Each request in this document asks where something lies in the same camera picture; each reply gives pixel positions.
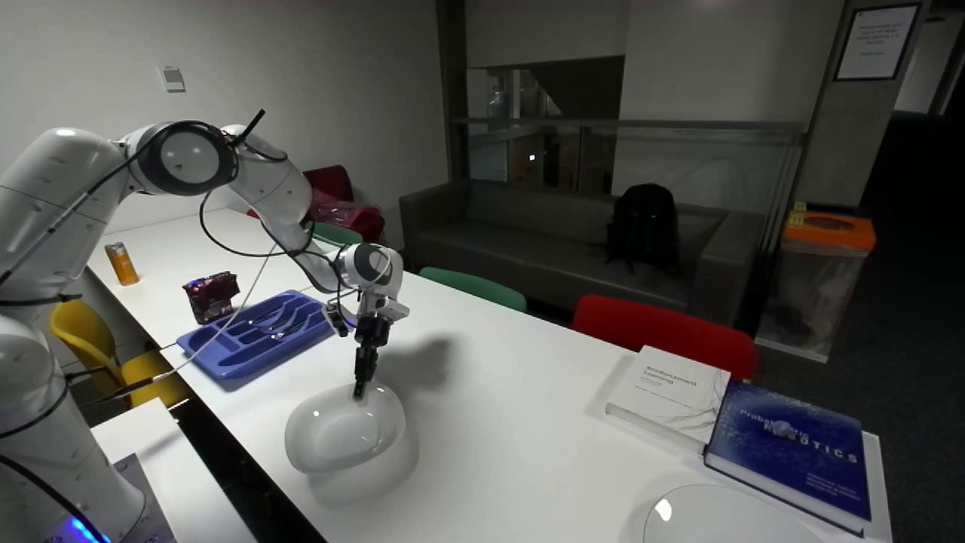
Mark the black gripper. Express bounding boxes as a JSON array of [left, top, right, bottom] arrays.
[[349, 311, 398, 402]]

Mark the white square-round plate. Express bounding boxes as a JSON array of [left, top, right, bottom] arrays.
[[279, 378, 420, 508]]

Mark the white round plate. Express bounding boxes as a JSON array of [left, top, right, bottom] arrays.
[[627, 479, 839, 543]]

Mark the blue plastic cutlery tray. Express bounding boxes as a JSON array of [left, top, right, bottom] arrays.
[[175, 288, 349, 393]]

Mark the green chair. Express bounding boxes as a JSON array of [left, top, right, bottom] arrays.
[[420, 263, 529, 318], [306, 220, 365, 250]]

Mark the dark red armchair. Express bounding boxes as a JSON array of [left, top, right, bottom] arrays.
[[301, 164, 390, 245]]

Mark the purple snack bag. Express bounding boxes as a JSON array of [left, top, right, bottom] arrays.
[[182, 269, 244, 326]]

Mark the grey sofa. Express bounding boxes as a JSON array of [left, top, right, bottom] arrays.
[[398, 179, 772, 328]]

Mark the orange bottle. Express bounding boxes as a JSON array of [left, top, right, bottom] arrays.
[[102, 237, 140, 290]]

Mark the yellow chair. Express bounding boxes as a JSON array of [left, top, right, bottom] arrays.
[[47, 293, 194, 409]]

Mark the red chair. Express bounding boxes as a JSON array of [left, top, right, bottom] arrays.
[[570, 293, 763, 383]]

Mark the black backpack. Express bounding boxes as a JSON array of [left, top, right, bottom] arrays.
[[604, 180, 685, 278]]

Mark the glass balustrade railing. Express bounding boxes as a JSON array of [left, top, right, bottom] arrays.
[[462, 115, 809, 224]]

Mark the blue hardcover book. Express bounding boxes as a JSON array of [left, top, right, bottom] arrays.
[[703, 378, 878, 540]]

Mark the orange-lidded waste bin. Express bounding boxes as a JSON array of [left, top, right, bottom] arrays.
[[756, 204, 881, 364]]

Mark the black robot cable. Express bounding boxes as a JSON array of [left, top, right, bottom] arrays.
[[0, 106, 349, 386]]

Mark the framed wall notice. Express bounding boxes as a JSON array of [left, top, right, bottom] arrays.
[[835, 0, 924, 85]]

